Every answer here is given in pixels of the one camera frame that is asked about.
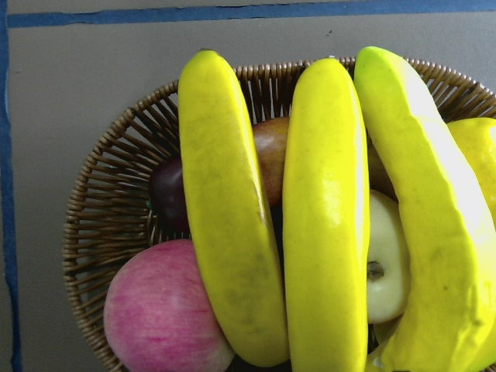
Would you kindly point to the pink red apple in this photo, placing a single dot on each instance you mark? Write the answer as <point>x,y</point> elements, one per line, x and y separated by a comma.
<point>157,315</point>

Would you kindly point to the yellow banana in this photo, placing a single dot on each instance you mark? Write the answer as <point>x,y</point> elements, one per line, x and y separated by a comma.
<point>228,212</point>
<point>326,222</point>

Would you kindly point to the brown red mango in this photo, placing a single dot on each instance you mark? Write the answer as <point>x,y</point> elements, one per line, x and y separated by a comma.
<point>270,138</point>

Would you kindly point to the pale yellow apple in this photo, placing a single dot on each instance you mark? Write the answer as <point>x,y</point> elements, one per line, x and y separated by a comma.
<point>388,277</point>

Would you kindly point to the yellow-green banana leftmost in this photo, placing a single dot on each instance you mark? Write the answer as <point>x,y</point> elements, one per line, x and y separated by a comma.
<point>447,224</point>

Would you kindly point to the dark purple plum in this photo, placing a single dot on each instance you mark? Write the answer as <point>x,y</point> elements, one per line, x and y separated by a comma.
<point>167,198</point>

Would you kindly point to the yellow lemon fruit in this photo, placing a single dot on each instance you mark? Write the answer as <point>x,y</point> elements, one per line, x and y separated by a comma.
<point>476,139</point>

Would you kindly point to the brown wicker basket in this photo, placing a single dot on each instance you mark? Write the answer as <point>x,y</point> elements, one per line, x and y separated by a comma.
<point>109,219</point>

